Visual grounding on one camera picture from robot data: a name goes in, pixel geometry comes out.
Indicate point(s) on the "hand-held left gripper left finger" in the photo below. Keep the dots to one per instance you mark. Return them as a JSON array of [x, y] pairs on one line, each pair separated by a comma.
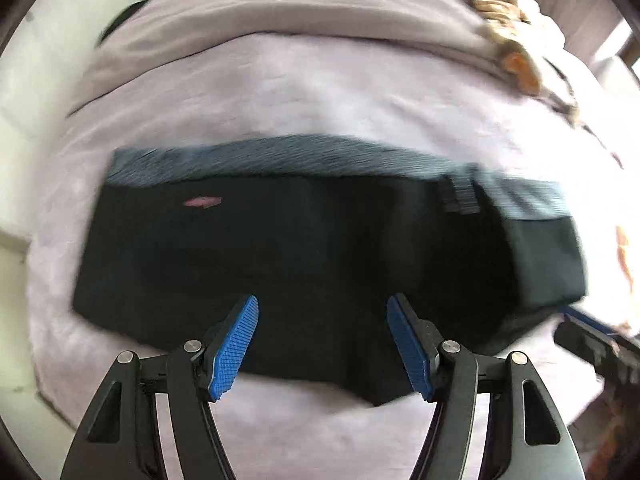
[[235, 345]]

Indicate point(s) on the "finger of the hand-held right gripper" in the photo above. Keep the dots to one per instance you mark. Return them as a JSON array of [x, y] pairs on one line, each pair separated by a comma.
[[587, 317], [580, 337]]

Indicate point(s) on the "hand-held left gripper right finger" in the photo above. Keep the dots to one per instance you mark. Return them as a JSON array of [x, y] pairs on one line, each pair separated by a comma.
[[407, 345]]

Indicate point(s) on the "black pants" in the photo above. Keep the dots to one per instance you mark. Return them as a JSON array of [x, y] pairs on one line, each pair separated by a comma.
[[300, 260]]

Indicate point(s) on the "orange cloth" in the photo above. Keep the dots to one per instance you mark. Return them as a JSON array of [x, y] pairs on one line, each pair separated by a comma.
[[625, 255]]

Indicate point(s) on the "lilac bedspread with floral band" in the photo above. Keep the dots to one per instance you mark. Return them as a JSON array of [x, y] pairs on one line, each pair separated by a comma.
[[300, 90]]

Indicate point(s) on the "grey curtain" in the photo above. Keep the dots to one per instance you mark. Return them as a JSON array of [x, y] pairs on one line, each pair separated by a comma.
[[580, 25]]

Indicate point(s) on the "grey-lilac duvet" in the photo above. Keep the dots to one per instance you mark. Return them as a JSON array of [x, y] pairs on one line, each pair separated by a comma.
[[300, 5]]

